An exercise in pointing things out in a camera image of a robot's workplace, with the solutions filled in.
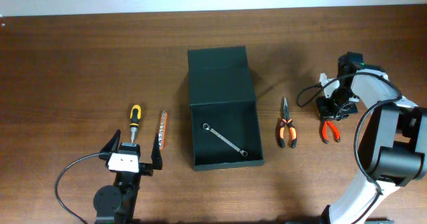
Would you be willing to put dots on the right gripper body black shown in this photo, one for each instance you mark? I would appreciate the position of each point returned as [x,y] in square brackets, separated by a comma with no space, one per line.
[337,105]

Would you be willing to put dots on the small red cutting pliers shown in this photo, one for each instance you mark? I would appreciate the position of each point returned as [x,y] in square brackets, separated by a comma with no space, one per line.
[325,125]

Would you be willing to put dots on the black orange needle-nose pliers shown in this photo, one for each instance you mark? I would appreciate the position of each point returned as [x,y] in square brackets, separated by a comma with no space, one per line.
[286,123]

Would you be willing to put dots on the dark green open box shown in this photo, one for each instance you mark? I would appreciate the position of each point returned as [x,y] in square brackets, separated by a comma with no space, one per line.
[221,94]

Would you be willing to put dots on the orange socket bit rail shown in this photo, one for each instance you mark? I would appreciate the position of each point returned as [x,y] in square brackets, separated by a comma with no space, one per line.
[162,128]

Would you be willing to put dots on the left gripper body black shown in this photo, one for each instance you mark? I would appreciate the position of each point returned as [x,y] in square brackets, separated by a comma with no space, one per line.
[146,168]

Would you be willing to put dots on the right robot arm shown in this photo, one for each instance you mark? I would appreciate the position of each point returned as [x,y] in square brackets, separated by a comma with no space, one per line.
[390,139]

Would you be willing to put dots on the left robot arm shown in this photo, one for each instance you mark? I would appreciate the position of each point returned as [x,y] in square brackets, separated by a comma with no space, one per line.
[115,203]

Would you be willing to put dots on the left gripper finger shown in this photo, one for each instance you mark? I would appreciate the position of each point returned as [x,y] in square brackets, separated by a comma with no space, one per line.
[112,144]
[156,158]

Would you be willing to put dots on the silver ring wrench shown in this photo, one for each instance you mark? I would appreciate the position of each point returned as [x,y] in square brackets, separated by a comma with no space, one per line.
[228,142]

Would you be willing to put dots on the yellow black screwdriver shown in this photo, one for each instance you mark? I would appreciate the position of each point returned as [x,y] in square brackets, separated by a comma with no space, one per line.
[135,117]

